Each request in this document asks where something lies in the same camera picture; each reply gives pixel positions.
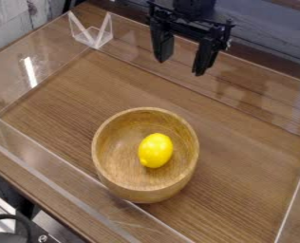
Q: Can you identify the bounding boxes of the black cable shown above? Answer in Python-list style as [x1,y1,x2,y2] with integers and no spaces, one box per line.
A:
[0,214,34,243]

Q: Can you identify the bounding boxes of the yellow lemon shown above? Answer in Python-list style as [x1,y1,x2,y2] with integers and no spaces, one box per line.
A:
[138,133,175,169]

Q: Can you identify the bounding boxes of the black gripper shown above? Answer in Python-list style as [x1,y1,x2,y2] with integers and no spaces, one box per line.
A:
[148,0,236,76]

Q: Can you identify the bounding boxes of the brown wooden bowl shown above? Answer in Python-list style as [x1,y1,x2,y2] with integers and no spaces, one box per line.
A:
[92,107,200,203]

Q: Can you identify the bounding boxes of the clear acrylic corner bracket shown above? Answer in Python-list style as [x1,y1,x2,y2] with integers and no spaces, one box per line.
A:
[68,11,113,49]

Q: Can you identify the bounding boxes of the black metal table frame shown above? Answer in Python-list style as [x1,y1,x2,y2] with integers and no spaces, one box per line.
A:
[0,177,86,243]

